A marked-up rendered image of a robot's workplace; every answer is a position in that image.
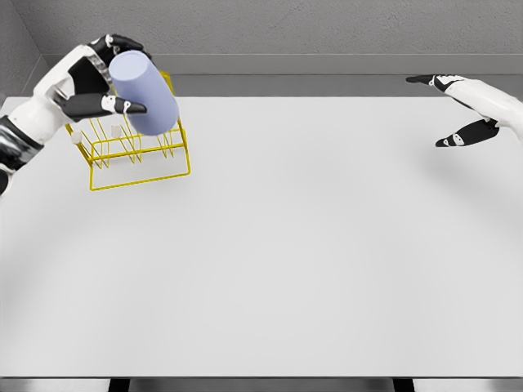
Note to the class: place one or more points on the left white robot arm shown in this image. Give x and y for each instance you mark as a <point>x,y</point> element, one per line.
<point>30,120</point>

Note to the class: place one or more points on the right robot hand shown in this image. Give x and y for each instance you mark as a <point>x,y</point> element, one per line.
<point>470,92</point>

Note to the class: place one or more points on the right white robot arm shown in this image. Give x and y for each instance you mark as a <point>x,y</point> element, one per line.
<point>517,118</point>

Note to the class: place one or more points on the lavender cup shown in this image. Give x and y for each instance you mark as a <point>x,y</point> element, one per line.
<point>145,94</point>

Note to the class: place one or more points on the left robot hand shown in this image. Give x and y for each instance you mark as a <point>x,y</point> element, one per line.
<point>61,83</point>

